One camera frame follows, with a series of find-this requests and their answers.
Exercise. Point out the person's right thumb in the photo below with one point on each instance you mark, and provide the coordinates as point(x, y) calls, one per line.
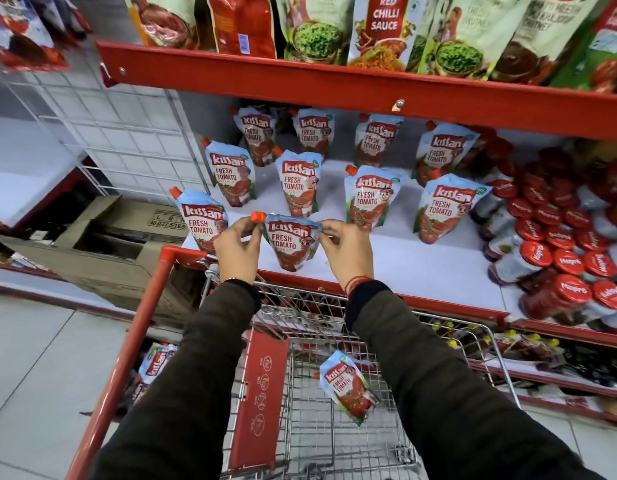
point(326, 243)

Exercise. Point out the brown sauce pouch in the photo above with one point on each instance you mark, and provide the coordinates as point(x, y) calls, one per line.
point(163, 19)

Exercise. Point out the red chilli sauce pouch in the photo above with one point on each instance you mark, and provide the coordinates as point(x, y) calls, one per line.
point(386, 29)

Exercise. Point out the hanging red snack packets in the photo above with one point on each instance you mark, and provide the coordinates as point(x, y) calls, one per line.
point(23, 29)

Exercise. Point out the person's right hand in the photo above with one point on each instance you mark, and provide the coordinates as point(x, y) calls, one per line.
point(349, 254)

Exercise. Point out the rows of ketchup packs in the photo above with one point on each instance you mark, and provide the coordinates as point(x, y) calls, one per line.
point(368, 194)

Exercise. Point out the person's left hand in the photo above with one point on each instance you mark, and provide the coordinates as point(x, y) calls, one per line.
point(236, 254)

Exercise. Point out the brown chutney pouch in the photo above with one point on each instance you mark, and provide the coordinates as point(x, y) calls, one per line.
point(538, 39)

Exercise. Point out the plain red sauce pouch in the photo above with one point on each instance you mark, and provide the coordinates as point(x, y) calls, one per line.
point(243, 24)

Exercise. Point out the red wrist thread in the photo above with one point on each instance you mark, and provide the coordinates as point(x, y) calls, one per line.
point(357, 283)

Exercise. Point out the tomato ketchup pouch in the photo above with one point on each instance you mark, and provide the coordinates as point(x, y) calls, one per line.
point(347, 387)
point(291, 242)
point(156, 362)

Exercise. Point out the white shelf board red edge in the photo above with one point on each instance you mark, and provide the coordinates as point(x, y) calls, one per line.
point(413, 264)

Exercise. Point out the green chutney pouch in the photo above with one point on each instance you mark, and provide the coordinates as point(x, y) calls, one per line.
point(463, 39)
point(316, 29)

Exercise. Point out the brown cardboard box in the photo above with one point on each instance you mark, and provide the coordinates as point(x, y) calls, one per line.
point(113, 274)

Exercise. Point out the red shopping cart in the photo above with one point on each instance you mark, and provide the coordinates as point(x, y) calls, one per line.
point(153, 314)

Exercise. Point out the red metal shelf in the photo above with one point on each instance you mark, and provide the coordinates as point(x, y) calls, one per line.
point(288, 84)

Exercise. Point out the row of yellow-capped bottles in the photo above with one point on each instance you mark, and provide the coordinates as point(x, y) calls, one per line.
point(533, 340)

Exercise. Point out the group of red-lidded jars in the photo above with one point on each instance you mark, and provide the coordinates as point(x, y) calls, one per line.
point(553, 234)

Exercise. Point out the person's right forearm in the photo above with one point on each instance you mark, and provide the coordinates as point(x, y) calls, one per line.
point(438, 394)

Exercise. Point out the green tomato print pouch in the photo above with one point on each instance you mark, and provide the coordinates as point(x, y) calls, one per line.
point(598, 54)

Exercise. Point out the red-edged bottom shelf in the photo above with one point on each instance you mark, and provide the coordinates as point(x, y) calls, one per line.
point(563, 382)

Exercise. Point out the person's left thumb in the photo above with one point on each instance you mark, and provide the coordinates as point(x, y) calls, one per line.
point(254, 240)

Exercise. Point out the person's left forearm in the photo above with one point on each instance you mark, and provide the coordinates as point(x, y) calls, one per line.
point(198, 384)

